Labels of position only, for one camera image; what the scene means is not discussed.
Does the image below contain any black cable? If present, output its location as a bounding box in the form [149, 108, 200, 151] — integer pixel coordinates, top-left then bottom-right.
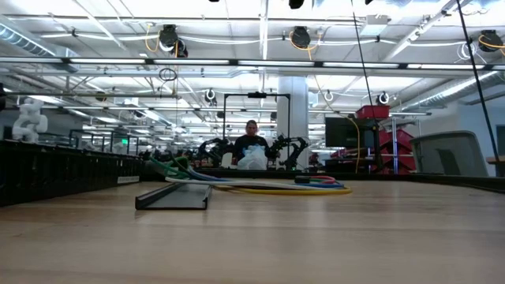
[168, 152, 190, 178]

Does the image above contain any black raceway cover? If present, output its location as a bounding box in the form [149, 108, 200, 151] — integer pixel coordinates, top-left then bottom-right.
[134, 182, 213, 211]

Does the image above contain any black slotted cable raceway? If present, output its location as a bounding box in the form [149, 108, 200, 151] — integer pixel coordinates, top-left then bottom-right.
[0, 139, 144, 208]

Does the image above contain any long ceiling light strip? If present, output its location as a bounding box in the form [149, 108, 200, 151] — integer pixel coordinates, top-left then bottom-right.
[0, 57, 505, 72]

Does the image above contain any white pillar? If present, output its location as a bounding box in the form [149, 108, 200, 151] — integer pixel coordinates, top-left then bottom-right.
[276, 75, 310, 151]

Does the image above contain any red storage bin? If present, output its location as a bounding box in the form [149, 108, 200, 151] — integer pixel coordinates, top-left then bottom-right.
[355, 104, 391, 121]
[376, 129, 418, 174]

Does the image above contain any black monitor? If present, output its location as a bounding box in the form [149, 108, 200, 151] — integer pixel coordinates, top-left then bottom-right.
[324, 116, 380, 150]

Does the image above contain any person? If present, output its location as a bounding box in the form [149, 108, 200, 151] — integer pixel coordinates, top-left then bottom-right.
[232, 119, 273, 171]

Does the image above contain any white plastic bag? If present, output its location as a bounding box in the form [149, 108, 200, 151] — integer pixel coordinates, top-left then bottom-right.
[236, 144, 269, 171]

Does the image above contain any black ceiling cable reel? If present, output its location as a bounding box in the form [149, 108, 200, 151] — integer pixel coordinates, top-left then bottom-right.
[290, 25, 312, 50]
[477, 29, 505, 54]
[158, 24, 189, 59]

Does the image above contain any black gantry frame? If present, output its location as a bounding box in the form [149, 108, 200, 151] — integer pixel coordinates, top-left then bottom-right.
[222, 91, 292, 151]

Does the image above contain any silver ventilation duct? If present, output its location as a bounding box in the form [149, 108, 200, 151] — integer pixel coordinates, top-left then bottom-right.
[396, 70, 505, 114]
[0, 21, 80, 74]

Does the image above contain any yellow hanging cord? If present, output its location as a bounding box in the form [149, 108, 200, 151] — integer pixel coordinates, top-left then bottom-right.
[313, 74, 362, 174]

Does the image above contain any metal wire shelf rack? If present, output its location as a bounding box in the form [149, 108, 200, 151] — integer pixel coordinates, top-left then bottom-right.
[388, 112, 433, 175]

